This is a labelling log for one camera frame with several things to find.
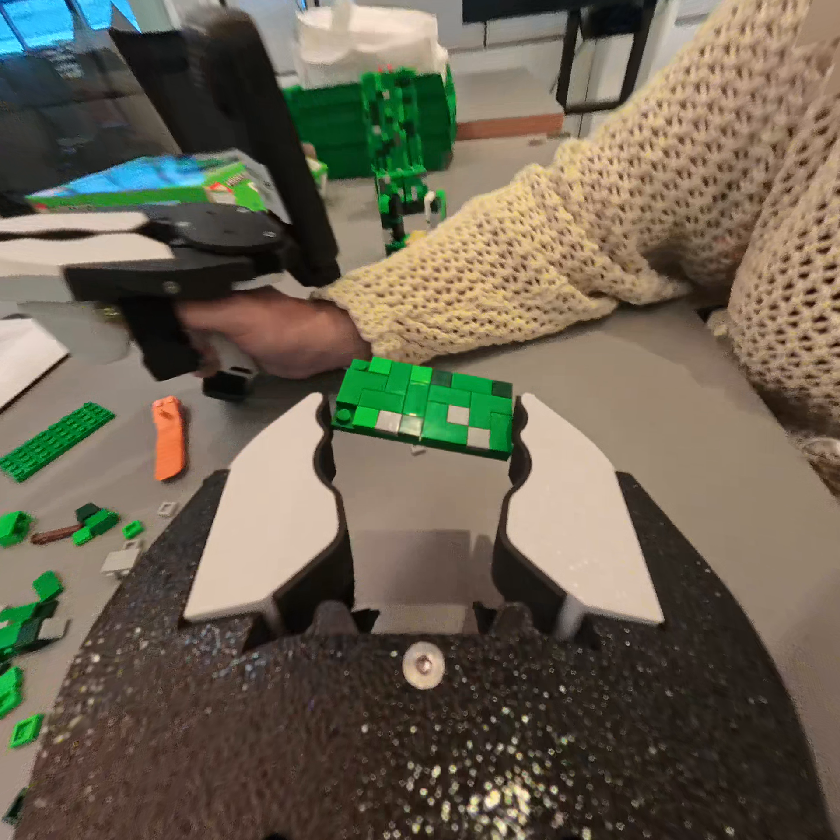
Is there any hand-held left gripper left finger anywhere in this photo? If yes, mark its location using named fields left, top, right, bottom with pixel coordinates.
left=182, top=392, right=357, bottom=637

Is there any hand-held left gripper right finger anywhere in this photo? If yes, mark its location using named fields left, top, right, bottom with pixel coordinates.
left=491, top=392, right=665, bottom=643

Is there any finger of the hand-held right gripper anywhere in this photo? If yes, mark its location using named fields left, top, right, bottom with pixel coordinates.
left=0, top=233, right=176, bottom=366
left=0, top=210, right=152, bottom=240

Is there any pile of lego pieces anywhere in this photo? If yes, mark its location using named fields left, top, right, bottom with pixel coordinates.
left=0, top=500, right=179, bottom=824

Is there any green lego plate assembly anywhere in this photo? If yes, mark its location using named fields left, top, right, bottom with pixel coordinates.
left=329, top=357, right=515, bottom=462

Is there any person's right forearm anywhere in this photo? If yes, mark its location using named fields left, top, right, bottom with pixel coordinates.
left=311, top=0, right=840, bottom=365

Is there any green lego box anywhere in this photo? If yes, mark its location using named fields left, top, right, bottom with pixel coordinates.
left=282, top=66, right=459, bottom=180
left=25, top=150, right=290, bottom=218

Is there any green studded lego plate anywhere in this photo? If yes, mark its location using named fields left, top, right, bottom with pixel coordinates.
left=0, top=401, right=116, bottom=484

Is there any green lego creeper figure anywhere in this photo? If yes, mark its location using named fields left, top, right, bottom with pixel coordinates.
left=360, top=64, right=450, bottom=258

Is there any person's right hand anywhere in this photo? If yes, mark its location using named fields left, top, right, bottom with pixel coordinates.
left=176, top=287, right=373, bottom=382

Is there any clear book stand white base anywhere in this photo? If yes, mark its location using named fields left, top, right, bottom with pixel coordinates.
left=0, top=318, right=70, bottom=412

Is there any black panel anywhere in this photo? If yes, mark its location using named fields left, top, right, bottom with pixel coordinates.
left=108, top=7, right=343, bottom=288

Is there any orange brick separator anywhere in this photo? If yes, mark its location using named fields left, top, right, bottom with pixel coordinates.
left=151, top=395, right=189, bottom=483

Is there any white plastic bag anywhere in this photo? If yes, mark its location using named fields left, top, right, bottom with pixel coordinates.
left=294, top=0, right=451, bottom=91

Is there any brown edged desk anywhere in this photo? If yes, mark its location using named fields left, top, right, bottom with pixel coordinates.
left=455, top=113, right=567, bottom=141

